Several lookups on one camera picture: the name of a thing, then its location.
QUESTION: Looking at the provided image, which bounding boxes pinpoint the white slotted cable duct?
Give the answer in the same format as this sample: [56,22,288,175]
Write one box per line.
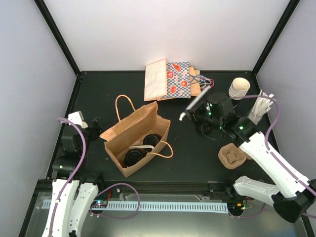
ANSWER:
[43,199,229,215]

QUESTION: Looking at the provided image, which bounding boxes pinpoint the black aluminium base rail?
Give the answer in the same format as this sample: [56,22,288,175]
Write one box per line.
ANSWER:
[103,181,230,196]

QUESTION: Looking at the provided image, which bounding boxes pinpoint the black right frame post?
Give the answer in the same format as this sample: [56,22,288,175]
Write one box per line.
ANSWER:
[252,0,300,76]

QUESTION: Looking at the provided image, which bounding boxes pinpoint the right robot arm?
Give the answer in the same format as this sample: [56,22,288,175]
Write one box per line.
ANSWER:
[184,90,316,223]

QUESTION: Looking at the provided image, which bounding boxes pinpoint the large brown paper bag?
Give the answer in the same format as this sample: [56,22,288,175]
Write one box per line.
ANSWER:
[100,94,173,177]

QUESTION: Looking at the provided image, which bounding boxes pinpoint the black left frame post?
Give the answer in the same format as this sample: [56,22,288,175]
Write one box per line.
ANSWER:
[34,0,80,76]

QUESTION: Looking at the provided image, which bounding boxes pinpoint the black frame post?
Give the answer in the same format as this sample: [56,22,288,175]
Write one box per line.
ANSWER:
[252,0,300,76]
[34,0,80,76]

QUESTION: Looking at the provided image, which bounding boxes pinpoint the black coffee cup lid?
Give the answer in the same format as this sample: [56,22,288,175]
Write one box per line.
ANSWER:
[143,134,161,147]

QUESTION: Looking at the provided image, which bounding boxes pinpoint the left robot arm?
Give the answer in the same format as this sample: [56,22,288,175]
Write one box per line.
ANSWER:
[42,118,106,237]

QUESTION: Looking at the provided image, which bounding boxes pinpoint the blue checkered paper bag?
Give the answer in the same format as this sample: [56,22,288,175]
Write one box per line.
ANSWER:
[158,62,191,100]

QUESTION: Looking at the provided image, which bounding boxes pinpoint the white stirrer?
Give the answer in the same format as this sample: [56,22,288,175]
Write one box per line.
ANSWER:
[179,112,186,121]
[129,145,155,150]

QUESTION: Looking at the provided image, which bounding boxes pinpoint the glass of white stirrers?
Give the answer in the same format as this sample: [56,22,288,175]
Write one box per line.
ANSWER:
[247,90,274,125]

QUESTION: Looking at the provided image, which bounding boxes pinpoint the stack of paper cups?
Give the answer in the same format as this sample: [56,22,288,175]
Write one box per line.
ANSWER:
[228,78,250,100]

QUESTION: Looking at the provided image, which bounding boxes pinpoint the flat brown paper bags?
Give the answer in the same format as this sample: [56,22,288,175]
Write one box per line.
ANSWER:
[189,66,201,96]

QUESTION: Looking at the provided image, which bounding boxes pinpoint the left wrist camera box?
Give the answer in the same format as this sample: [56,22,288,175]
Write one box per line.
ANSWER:
[68,111,84,126]

